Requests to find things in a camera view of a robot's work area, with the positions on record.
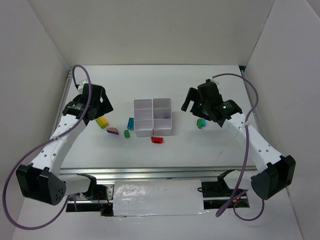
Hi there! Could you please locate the green square lego brick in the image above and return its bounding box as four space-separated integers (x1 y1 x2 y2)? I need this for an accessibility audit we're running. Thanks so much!
196 118 203 129

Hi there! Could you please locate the blue square lego brick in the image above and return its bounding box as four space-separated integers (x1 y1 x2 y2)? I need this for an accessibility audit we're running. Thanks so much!
201 119 206 127

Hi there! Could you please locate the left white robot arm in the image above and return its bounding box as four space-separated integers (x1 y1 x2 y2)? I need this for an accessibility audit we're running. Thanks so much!
16 83 113 206

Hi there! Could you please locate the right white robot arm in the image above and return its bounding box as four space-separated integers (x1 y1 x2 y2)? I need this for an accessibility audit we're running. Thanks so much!
181 79 296 200

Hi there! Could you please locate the yellow and lime lego stack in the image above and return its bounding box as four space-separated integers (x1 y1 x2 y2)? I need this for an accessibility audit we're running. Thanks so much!
95 116 109 129

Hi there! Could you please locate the purple arched lego with print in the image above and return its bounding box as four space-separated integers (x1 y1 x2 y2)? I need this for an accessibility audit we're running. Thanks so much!
106 127 119 135

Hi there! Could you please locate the teal lego brick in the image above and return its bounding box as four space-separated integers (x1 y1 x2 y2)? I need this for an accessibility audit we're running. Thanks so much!
127 117 135 131

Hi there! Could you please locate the small green lego brick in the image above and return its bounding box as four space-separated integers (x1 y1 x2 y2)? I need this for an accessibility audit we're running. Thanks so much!
124 129 130 139

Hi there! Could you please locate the right white divided container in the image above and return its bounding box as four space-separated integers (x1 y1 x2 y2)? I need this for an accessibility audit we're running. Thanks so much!
152 98 173 136

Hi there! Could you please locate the white divided container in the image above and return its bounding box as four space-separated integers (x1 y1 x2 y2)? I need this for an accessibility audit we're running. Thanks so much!
133 99 154 137
152 98 173 136

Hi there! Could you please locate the left white divided container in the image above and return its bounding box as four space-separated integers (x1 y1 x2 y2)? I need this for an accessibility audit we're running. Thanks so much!
133 99 154 137

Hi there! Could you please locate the red arched lego brick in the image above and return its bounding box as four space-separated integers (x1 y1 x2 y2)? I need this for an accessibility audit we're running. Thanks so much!
151 136 164 144

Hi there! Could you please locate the white taped front panel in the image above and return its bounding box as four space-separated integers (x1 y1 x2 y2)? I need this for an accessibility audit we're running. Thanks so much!
113 179 205 217

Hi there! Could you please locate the aluminium table rail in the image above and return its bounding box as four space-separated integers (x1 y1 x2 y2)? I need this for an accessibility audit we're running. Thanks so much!
59 166 253 180

